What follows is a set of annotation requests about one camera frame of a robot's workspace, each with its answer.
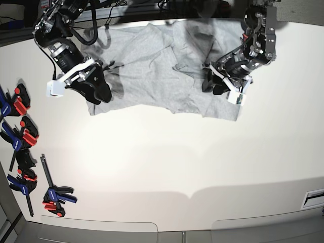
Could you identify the aluminium rail frame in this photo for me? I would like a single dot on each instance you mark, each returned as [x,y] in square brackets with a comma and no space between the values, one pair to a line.
[132,12]

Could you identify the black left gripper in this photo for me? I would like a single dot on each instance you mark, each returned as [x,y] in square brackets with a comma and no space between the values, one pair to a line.
[231,66]

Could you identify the blue red bar clamp top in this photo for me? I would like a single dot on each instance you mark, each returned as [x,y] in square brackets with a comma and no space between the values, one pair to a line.
[16,105]

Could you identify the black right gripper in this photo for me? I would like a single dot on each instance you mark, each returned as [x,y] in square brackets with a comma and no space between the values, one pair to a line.
[68,56]

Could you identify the blue red bar clamp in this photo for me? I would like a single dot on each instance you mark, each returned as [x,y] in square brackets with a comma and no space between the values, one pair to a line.
[25,182]
[20,140]
[56,196]
[16,105]

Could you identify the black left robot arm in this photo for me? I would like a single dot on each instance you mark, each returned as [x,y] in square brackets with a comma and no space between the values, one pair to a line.
[259,39]

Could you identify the grey T-shirt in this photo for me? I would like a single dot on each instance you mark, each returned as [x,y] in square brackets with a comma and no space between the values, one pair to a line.
[161,65]

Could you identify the white label plate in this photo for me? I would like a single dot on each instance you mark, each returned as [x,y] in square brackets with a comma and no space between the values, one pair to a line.
[313,199]

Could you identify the blue red bar clamp right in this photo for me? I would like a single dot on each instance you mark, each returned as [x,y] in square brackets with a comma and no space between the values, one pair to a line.
[56,196]

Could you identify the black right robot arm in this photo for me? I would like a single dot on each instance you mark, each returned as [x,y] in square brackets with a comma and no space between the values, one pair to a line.
[56,26]

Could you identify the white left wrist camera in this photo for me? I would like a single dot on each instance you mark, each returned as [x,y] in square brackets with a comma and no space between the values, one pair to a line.
[236,97]

